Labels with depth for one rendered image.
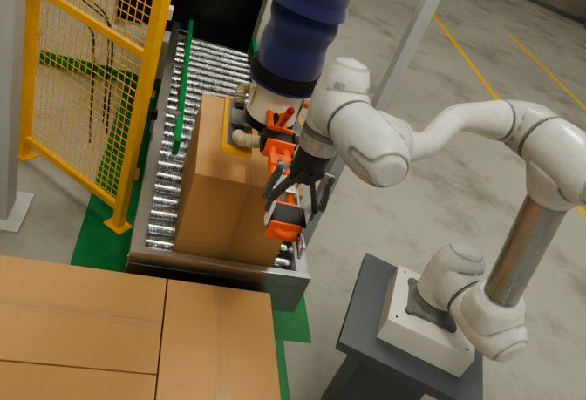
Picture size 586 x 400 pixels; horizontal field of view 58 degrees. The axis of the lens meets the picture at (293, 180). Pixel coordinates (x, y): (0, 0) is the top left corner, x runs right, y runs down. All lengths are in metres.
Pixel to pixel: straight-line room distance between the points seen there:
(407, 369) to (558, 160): 0.87
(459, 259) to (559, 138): 0.58
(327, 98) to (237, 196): 0.95
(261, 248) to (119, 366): 0.68
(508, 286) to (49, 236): 2.15
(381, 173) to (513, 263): 0.69
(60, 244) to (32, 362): 1.16
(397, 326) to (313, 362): 0.95
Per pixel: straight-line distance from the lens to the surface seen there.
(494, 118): 1.35
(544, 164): 1.35
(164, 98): 3.00
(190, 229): 2.04
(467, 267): 1.77
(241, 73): 3.65
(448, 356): 1.89
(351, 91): 1.05
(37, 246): 2.87
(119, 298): 1.96
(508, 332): 1.69
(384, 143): 0.94
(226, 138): 1.71
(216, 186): 1.90
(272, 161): 1.43
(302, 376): 2.63
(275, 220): 1.23
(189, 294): 2.01
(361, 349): 1.82
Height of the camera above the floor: 2.03
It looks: 33 degrees down
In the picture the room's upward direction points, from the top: 22 degrees clockwise
